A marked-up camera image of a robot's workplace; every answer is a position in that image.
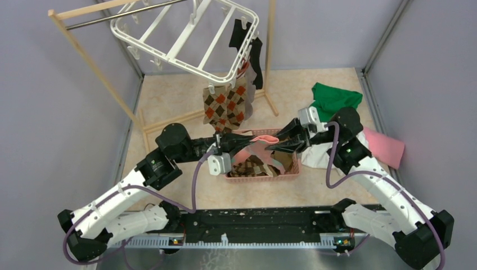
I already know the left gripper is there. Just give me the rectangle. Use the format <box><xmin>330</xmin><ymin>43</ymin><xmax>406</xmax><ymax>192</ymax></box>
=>
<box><xmin>173</xmin><ymin>129</ymin><xmax>256</xmax><ymax>163</ymax></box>

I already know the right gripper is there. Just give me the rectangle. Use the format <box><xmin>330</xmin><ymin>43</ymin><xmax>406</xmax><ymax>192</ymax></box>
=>
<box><xmin>263</xmin><ymin>118</ymin><xmax>341</xmax><ymax>154</ymax></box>

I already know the pink sock with teal spots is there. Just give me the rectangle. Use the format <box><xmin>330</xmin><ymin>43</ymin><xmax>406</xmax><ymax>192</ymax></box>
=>
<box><xmin>231</xmin><ymin>135</ymin><xmax>286</xmax><ymax>173</ymax></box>

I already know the white plastic clip hanger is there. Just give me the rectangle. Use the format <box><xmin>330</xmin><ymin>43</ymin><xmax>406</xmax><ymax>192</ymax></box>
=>
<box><xmin>110</xmin><ymin>0</ymin><xmax>259</xmax><ymax>93</ymax></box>

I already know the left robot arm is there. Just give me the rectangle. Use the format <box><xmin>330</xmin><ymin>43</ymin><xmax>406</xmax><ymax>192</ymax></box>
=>
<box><xmin>57</xmin><ymin>123</ymin><xmax>257</xmax><ymax>265</ymax></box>

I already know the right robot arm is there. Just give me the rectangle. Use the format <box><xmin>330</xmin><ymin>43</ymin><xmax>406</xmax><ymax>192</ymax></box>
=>
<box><xmin>269</xmin><ymin>107</ymin><xmax>455</xmax><ymax>269</ymax></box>

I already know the pile of socks in basket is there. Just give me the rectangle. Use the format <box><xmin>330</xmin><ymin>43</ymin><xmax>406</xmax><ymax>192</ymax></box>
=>
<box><xmin>227</xmin><ymin>151</ymin><xmax>299</xmax><ymax>178</ymax></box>

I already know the white cloth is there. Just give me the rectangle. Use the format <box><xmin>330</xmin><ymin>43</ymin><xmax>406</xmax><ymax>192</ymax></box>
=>
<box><xmin>301</xmin><ymin>132</ymin><xmax>370</xmax><ymax>170</ymax></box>

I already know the pink plastic basket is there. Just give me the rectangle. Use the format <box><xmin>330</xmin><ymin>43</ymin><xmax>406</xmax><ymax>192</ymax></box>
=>
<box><xmin>223</xmin><ymin>128</ymin><xmax>302</xmax><ymax>184</ymax></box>

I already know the orange brown argyle sock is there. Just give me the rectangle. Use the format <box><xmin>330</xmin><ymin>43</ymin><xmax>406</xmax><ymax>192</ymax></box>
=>
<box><xmin>202</xmin><ymin>85</ymin><xmax>227</xmax><ymax>132</ymax></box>

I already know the green shirt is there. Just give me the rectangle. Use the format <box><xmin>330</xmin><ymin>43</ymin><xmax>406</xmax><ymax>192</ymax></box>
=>
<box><xmin>310</xmin><ymin>83</ymin><xmax>363</xmax><ymax>122</ymax></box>

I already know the pink cloth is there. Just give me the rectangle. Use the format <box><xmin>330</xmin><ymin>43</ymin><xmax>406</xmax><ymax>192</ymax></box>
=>
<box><xmin>363</xmin><ymin>127</ymin><xmax>405</xmax><ymax>170</ymax></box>

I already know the black hanging sock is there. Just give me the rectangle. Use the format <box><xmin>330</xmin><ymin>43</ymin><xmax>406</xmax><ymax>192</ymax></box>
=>
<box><xmin>250</xmin><ymin>38</ymin><xmax>263</xmax><ymax>89</ymax></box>
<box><xmin>228</xmin><ymin>19</ymin><xmax>249</xmax><ymax>50</ymax></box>

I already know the wooden clothes rack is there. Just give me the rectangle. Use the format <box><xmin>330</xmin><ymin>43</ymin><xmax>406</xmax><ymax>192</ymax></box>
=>
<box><xmin>48</xmin><ymin>1</ymin><xmax>259</xmax><ymax>150</ymax></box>

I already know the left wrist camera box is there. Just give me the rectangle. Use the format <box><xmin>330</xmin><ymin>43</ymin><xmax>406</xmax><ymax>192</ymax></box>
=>
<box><xmin>207</xmin><ymin>153</ymin><xmax>232</xmax><ymax>176</ymax></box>

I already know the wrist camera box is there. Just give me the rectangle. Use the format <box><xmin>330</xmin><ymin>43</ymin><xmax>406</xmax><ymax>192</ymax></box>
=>
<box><xmin>298</xmin><ymin>106</ymin><xmax>325</xmax><ymax>130</ymax></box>
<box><xmin>207</xmin><ymin>153</ymin><xmax>232</xmax><ymax>176</ymax></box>

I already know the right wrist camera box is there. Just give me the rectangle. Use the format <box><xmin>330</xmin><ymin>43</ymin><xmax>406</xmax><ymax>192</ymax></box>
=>
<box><xmin>298</xmin><ymin>106</ymin><xmax>325</xmax><ymax>130</ymax></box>

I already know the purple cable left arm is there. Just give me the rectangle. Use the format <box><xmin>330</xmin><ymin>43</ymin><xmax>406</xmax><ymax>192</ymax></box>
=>
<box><xmin>62</xmin><ymin>148</ymin><xmax>217</xmax><ymax>266</ymax></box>

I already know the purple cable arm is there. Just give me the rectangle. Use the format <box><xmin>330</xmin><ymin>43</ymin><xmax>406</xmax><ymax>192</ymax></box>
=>
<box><xmin>62</xmin><ymin>148</ymin><xmax>217</xmax><ymax>266</ymax></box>
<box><xmin>325</xmin><ymin>121</ymin><xmax>448</xmax><ymax>270</ymax></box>

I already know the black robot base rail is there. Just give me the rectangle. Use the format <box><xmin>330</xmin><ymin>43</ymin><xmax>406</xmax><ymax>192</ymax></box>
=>
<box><xmin>128</xmin><ymin>202</ymin><xmax>396</xmax><ymax>256</ymax></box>

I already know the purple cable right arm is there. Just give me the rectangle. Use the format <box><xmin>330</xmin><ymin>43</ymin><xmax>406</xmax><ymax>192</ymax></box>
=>
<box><xmin>325</xmin><ymin>121</ymin><xmax>448</xmax><ymax>270</ymax></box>

